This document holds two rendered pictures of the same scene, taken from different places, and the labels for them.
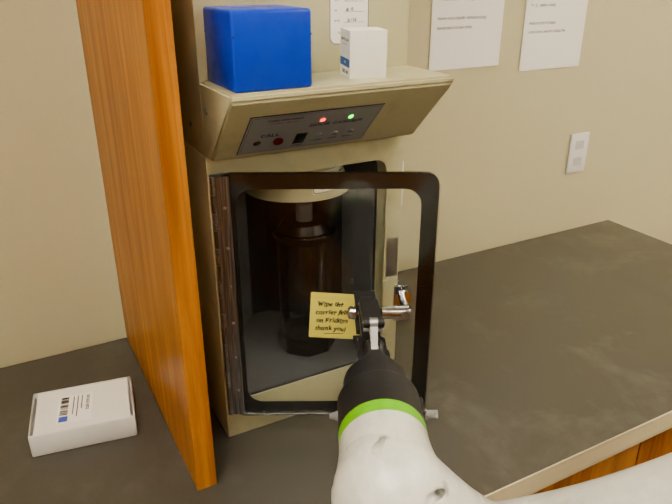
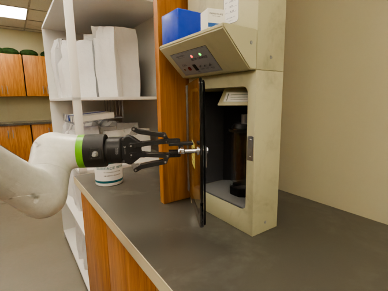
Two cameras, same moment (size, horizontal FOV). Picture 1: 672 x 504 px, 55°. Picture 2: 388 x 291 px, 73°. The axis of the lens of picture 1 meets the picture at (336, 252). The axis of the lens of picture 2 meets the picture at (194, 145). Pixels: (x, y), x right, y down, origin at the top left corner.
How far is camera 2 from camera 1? 1.13 m
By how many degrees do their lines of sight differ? 80
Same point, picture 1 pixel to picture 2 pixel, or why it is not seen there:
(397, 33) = (252, 11)
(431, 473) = (40, 138)
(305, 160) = (215, 82)
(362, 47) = (202, 19)
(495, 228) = not seen: outside the picture
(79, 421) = not seen: hidden behind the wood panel
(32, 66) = not seen: hidden behind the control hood
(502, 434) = (213, 280)
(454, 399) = (246, 260)
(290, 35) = (172, 20)
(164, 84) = (156, 45)
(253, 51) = (165, 29)
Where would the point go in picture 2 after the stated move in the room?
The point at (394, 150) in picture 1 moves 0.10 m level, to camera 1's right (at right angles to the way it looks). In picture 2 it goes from (251, 81) to (265, 78)
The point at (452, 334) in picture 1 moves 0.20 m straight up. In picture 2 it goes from (338, 260) to (345, 182)
